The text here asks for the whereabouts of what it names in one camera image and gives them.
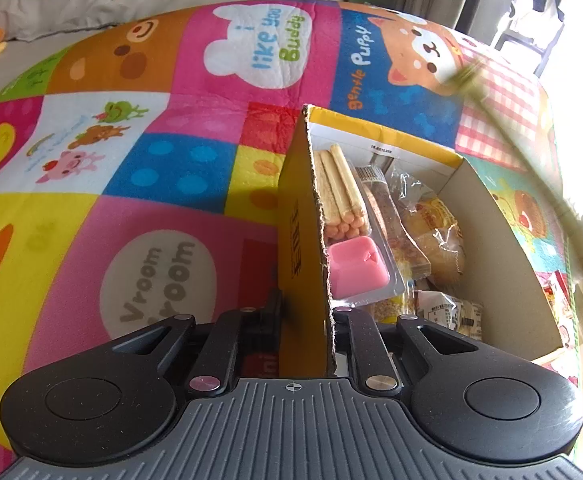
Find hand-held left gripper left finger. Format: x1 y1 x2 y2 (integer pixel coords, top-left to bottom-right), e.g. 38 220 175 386
112 289 286 396

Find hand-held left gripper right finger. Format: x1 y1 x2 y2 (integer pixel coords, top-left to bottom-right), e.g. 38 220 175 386
331 305 478 393

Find clear bag of grain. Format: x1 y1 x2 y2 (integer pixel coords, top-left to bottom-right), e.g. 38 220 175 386
370 294 418 322

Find biscuit sticks with pink dip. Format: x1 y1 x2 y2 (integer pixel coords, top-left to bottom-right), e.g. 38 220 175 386
312 143 407 307

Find yellow cardboard box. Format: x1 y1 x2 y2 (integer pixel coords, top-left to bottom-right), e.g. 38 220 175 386
276 103 578 379

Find brown striped snack packet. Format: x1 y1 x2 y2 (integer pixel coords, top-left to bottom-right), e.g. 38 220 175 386
354 165 433 282

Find white printed snack packet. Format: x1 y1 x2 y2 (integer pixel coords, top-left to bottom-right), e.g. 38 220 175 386
414 290 485 345

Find bread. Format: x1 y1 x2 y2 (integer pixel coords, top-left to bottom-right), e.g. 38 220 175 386
391 169 468 292

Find colourful cartoon play mat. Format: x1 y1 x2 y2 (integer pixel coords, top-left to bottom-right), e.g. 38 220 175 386
0 0 583 461

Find blurred olive strip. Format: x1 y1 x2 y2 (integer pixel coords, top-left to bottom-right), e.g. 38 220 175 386
444 57 583 338

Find grey sofa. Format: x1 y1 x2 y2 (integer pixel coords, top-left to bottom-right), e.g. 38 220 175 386
0 0 345 91

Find dark chair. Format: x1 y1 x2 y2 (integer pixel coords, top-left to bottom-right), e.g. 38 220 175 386
494 0 565 58

